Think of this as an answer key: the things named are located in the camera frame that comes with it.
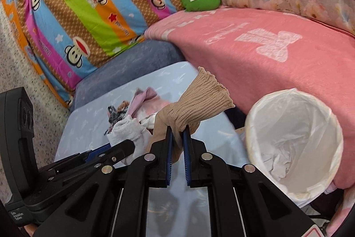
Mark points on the pink blanket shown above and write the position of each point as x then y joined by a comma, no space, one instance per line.
249,59

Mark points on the pink cloth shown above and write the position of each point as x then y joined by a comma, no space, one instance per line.
149,99

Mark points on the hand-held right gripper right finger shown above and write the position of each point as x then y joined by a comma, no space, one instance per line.
186,159

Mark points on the striped cartoon monkey sheet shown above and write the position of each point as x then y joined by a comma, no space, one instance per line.
83,9

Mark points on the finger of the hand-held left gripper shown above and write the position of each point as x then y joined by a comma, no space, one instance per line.
66,177
97,151

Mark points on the white lined waste basket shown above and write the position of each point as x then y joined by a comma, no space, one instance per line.
294,126

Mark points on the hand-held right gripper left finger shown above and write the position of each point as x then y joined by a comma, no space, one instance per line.
169,156

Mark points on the beige ribbed sock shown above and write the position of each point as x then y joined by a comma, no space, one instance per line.
199,101

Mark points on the dark patterned cloth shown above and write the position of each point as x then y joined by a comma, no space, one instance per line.
118,114

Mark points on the blue grey cushion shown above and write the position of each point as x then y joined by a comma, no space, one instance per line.
133,59

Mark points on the crumpled white cloth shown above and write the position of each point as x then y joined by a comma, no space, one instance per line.
278,164

